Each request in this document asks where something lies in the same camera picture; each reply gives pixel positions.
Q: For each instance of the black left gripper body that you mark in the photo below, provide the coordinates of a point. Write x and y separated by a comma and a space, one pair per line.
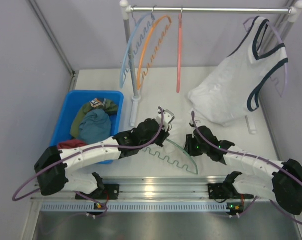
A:
163, 137

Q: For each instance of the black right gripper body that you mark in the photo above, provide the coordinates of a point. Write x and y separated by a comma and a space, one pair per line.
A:
195, 148

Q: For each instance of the green hanger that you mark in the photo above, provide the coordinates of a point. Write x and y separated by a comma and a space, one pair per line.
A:
174, 155

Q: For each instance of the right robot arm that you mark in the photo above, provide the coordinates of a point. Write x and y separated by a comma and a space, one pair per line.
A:
277, 181

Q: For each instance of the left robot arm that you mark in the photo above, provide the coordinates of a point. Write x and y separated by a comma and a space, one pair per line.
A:
59, 170

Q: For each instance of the white navy-trimmed tank top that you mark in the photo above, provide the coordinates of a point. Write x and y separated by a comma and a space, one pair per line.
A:
231, 91

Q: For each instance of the pink hanger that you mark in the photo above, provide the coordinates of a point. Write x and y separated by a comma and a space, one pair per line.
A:
179, 52

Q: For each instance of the light blue hanger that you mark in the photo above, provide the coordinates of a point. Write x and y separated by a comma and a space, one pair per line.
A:
131, 27

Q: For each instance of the lilac hanger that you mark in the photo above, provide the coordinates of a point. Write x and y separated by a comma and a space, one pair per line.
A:
280, 92

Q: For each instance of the olive green garment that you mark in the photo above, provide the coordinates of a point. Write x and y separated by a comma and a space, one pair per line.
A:
108, 106

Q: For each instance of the teal blue garment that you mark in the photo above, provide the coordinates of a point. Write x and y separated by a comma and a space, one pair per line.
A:
95, 127

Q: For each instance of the blue plastic bin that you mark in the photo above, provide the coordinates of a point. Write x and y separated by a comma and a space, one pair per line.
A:
73, 101

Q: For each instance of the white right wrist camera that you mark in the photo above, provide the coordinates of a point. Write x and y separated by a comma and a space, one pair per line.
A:
198, 123

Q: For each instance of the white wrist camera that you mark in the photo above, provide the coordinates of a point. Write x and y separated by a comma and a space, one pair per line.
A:
198, 123
167, 117

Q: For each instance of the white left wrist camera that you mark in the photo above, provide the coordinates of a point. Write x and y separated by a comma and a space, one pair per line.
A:
167, 117

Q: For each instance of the aluminium mounting rail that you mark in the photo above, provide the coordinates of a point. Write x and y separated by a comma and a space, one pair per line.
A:
192, 188

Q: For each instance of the white slotted cable duct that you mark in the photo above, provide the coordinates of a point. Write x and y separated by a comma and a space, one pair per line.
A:
147, 207

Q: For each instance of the white garment rack with rail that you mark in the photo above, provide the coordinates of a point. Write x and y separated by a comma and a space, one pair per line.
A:
293, 10

